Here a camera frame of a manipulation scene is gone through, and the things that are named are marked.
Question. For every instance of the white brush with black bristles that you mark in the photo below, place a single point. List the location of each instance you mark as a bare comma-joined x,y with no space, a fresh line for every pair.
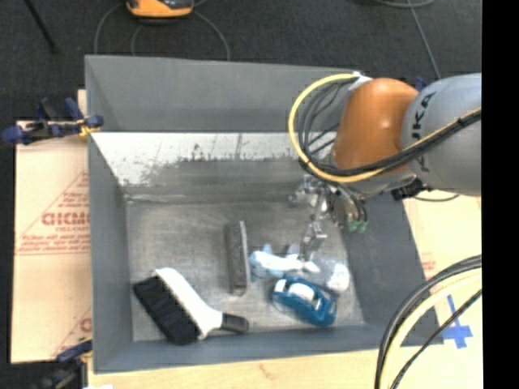
182,302

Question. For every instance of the black cylinder on white bracket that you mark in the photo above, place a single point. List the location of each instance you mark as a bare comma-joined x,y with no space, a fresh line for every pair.
407,189

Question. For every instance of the white cup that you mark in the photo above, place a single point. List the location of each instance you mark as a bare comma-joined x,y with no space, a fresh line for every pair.
339,278

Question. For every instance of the white and blue toy animal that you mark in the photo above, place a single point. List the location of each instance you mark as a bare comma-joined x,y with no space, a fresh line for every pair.
271,263

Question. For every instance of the blue tape dispenser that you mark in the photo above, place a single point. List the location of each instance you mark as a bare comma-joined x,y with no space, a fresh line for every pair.
308,304

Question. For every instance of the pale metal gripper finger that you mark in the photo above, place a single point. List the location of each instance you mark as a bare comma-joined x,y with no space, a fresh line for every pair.
306,244
318,233

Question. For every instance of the grey flat block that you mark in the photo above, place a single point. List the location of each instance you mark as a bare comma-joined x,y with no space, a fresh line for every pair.
237,257

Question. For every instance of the grey metal bin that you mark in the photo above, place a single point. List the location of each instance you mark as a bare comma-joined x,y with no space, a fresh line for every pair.
182,225

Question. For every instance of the brown cardboard board red print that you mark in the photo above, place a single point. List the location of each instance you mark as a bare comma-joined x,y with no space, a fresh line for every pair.
48,257

